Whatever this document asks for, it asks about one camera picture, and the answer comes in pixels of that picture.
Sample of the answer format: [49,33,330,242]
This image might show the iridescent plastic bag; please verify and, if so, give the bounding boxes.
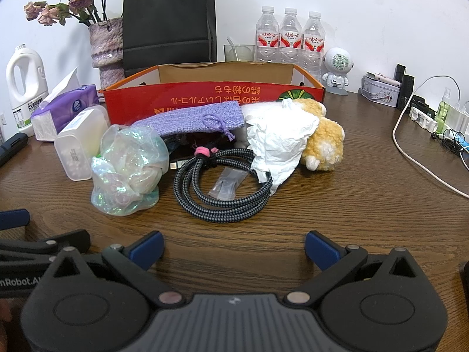
[91,125,169,217]

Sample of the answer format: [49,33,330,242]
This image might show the black braided cable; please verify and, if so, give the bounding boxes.
[172,148,274,224]

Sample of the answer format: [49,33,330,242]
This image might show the translucent plastic container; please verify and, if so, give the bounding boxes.
[54,105,110,181]

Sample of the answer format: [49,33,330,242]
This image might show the yellow plush toy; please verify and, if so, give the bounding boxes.
[294,99,345,172]

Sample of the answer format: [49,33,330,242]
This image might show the small clear plastic sachet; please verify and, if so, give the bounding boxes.
[208,167,248,201]

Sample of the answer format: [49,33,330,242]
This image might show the white tissue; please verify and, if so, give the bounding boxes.
[242,99,320,195]

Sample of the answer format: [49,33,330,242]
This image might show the purple knit pouch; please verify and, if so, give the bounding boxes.
[131,101,244,141]

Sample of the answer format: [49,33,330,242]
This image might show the dark blue case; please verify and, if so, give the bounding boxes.
[0,133,29,167]

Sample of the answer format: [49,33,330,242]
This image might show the white detergent jug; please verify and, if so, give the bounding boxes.
[6,44,48,137]

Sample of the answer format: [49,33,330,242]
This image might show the purple tissue pack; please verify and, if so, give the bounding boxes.
[31,68,98,141]

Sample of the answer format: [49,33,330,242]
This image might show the white power strip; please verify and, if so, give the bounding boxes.
[409,106,437,133]

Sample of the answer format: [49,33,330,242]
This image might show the grey tin box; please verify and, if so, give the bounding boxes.
[358,72,402,108]

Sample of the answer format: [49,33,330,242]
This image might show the red cardboard box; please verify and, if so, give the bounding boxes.
[103,62,325,125]

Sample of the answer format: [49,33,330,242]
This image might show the black small bottles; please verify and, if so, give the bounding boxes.
[394,64,414,111]

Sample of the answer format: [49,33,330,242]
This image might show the green spray bottle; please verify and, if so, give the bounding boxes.
[435,87,451,134]

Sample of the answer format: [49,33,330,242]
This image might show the white astronaut figurine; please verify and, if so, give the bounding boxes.
[321,47,354,96]

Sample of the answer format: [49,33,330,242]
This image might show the purple fuzzy vase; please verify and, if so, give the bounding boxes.
[89,18,125,89]

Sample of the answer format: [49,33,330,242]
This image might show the water bottle right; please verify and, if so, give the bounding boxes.
[300,11,325,80]

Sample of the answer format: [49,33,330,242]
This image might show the water bottle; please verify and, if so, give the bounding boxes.
[300,11,325,80]
[254,6,280,63]
[279,8,302,65]

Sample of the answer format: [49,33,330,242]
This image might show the water bottle middle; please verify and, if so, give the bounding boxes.
[279,8,302,65]

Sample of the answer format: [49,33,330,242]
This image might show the glass cup with spoon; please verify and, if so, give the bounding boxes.
[223,37,255,62]

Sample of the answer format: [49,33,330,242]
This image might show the dried rose bouquet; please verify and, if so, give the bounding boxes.
[23,0,108,27]

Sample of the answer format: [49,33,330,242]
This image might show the water bottle left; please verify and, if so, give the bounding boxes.
[254,6,280,63]

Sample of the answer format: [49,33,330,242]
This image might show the black paper bag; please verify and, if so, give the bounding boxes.
[123,0,217,76]

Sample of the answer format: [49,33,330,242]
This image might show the white charging cable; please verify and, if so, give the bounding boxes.
[391,75,469,199]

